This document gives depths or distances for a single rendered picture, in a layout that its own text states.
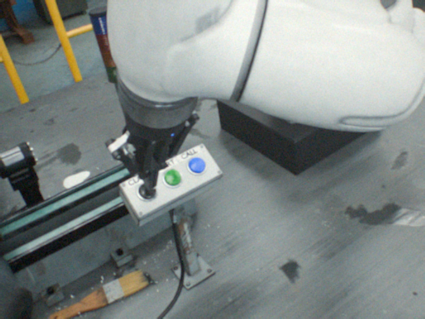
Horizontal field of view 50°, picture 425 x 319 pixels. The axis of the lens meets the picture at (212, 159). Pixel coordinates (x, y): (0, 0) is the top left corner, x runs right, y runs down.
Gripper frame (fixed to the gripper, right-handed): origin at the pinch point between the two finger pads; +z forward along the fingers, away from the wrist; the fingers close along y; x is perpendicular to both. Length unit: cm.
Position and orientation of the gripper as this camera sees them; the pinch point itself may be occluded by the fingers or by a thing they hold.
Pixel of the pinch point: (148, 171)
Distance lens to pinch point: 70.1
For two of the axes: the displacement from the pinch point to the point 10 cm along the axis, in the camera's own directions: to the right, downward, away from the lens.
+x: 5.4, 7.9, -2.9
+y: -8.3, 4.2, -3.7
